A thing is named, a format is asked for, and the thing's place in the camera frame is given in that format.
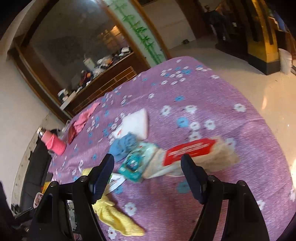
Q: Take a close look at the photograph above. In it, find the pink knitted basket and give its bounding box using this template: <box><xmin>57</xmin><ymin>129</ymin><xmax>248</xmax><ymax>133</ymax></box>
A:
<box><xmin>45</xmin><ymin>133</ymin><xmax>67</xmax><ymax>156</ymax></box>

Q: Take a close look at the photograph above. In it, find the wooden framed glass partition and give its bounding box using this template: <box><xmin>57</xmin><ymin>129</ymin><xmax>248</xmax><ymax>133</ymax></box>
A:
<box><xmin>8</xmin><ymin>0</ymin><xmax>171</xmax><ymax>123</ymax></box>

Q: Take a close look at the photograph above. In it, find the purple floral tablecloth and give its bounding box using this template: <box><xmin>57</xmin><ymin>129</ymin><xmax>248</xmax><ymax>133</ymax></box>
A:
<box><xmin>47</xmin><ymin>56</ymin><xmax>296</xmax><ymax>241</ymax></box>

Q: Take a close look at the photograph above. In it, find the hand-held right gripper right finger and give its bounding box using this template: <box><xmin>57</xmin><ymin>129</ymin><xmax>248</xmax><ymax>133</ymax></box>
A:
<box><xmin>180</xmin><ymin>154</ymin><xmax>270</xmax><ymax>241</ymax></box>

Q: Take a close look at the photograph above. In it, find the dark red pouch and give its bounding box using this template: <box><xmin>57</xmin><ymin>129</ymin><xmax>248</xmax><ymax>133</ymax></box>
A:
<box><xmin>68</xmin><ymin>124</ymin><xmax>78</xmax><ymax>144</ymax></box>

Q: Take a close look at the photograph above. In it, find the black chair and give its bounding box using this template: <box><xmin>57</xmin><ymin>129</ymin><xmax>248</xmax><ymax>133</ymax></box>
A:
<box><xmin>20</xmin><ymin>139</ymin><xmax>52</xmax><ymax>209</ymax></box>

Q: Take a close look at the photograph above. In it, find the blue fluffy cloth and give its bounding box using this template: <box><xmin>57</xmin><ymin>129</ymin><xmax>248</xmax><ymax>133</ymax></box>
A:
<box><xmin>109</xmin><ymin>133</ymin><xmax>137</xmax><ymax>162</ymax></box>

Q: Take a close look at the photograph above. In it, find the white plastic bin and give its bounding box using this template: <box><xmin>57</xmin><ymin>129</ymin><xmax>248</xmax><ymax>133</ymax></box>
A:
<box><xmin>279</xmin><ymin>48</ymin><xmax>294</xmax><ymax>75</ymax></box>

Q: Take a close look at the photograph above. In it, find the red and tan packet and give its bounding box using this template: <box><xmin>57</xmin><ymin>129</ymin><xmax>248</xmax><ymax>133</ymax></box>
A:
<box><xmin>142</xmin><ymin>136</ymin><xmax>240</xmax><ymax>179</ymax></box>

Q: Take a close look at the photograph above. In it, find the wooden stair railing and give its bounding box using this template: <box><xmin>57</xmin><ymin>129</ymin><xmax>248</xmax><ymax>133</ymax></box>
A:
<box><xmin>215</xmin><ymin>0</ymin><xmax>296</xmax><ymax>75</ymax></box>

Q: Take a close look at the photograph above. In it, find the pink fluffy cloth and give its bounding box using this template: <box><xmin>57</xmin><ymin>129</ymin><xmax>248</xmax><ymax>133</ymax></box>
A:
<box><xmin>73</xmin><ymin>103</ymin><xmax>100</xmax><ymax>133</ymax></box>

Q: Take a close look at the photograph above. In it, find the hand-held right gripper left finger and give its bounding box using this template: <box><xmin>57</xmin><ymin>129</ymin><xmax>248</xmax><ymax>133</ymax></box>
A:
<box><xmin>28</xmin><ymin>153</ymin><xmax>115</xmax><ymax>241</ymax></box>

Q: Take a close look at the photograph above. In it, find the white towel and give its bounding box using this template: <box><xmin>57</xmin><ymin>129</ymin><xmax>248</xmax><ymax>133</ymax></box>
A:
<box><xmin>121</xmin><ymin>108</ymin><xmax>149</xmax><ymax>139</ymax></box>

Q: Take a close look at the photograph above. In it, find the white paper tag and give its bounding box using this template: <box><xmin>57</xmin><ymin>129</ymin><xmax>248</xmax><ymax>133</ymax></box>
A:
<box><xmin>108</xmin><ymin>173</ymin><xmax>126</xmax><ymax>193</ymax></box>

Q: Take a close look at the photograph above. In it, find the teal wet wipes packet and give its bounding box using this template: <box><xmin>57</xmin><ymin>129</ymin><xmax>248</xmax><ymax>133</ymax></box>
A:
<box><xmin>118</xmin><ymin>142</ymin><xmax>160</xmax><ymax>182</ymax></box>

